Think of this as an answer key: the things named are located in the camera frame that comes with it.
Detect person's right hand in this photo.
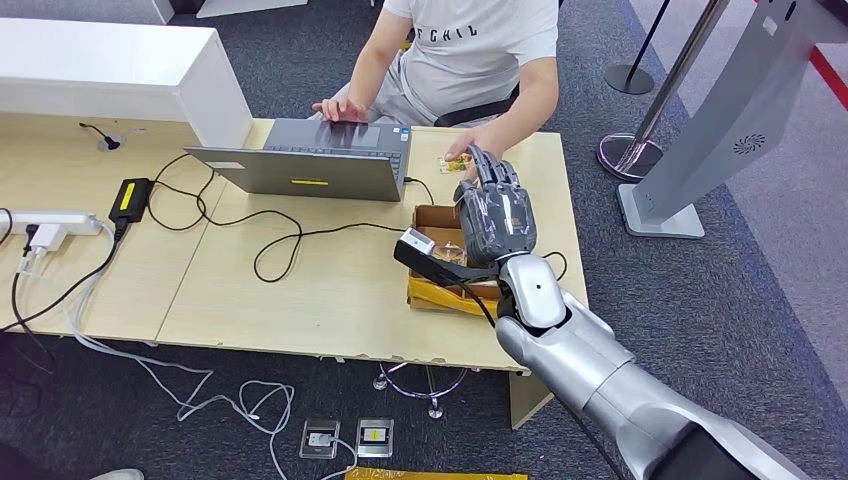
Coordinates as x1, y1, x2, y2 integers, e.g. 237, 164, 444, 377
311, 97, 369, 125

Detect person's left hand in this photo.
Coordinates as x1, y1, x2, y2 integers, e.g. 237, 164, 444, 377
443, 124, 508, 164

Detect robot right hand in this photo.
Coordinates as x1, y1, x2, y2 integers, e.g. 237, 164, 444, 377
453, 145, 538, 270

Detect person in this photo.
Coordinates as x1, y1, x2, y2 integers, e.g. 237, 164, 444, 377
311, 0, 561, 180

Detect cardboard organizer box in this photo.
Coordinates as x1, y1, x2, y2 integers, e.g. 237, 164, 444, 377
405, 203, 503, 318

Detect grey laptop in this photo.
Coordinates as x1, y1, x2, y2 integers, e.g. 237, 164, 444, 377
184, 117, 412, 203

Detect crumpled yellow tape strip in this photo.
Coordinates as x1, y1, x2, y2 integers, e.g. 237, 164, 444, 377
407, 276, 499, 318

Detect white flat board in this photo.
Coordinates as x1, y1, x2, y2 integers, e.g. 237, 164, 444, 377
196, 0, 310, 20

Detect wooden desk leg panel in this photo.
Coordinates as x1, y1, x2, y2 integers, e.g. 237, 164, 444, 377
508, 372, 554, 431

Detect chrome stool base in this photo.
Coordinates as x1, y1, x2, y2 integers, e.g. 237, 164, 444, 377
372, 360, 480, 421

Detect black power adapter yellow label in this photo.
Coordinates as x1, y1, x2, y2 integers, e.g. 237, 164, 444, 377
109, 177, 155, 225

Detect silver kiosk stand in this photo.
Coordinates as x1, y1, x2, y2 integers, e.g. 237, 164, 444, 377
617, 0, 848, 240

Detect white reception counter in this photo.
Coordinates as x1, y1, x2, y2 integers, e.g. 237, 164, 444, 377
0, 18, 255, 150

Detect floor socket with yellow label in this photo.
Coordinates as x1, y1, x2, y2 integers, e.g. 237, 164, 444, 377
355, 417, 395, 460

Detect yellow floor tape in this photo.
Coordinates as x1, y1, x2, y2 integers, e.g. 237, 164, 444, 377
344, 467, 529, 480

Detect white cabinet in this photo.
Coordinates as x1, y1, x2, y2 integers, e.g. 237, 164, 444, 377
0, 0, 175, 26

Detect floor socket with white plug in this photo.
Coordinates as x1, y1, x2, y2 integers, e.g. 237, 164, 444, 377
298, 419, 341, 461

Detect white power strip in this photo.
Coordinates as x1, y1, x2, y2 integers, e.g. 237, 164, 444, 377
0, 210, 104, 238

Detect white plug-in charger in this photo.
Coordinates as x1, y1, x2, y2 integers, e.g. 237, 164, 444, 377
26, 225, 68, 256

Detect red barrier belt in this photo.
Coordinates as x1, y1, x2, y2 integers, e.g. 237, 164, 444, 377
806, 44, 848, 111

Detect thin black cable loop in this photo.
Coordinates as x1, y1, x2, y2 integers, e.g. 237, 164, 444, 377
543, 250, 570, 283

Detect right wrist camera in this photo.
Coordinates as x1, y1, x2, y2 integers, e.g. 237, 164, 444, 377
394, 228, 498, 287

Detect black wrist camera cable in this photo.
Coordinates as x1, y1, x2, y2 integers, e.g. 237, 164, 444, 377
455, 281, 627, 480

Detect black laptop power cable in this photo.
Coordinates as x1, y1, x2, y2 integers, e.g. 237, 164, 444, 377
145, 153, 435, 285

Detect chrome stanchion post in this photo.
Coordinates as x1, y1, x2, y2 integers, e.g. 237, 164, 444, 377
596, 0, 727, 183

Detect black stanchion post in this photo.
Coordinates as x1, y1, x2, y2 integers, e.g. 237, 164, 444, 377
604, 0, 670, 96

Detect short black cable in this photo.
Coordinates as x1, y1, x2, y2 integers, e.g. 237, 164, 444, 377
79, 122, 122, 148

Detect black adapter mains cable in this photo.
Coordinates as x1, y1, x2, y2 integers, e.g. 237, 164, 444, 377
0, 218, 130, 333

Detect black plug with cable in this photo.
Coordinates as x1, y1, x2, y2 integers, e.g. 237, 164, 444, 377
9, 223, 58, 376

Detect long white cable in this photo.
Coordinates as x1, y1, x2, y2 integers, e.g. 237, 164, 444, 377
66, 218, 362, 480

